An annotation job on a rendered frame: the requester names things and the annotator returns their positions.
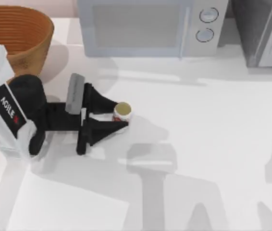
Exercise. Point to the pale microwave oven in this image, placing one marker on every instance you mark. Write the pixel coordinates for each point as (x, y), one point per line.
(205, 49)

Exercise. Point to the brown woven basket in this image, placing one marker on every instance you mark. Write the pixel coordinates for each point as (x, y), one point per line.
(28, 51)

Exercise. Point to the pale grey rounded box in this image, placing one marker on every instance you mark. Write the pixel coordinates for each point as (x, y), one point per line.
(74, 95)

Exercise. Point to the microwave knob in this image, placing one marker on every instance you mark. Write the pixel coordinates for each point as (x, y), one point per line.
(209, 15)
(205, 35)

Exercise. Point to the microwave oven door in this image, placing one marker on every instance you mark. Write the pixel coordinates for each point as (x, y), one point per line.
(136, 26)

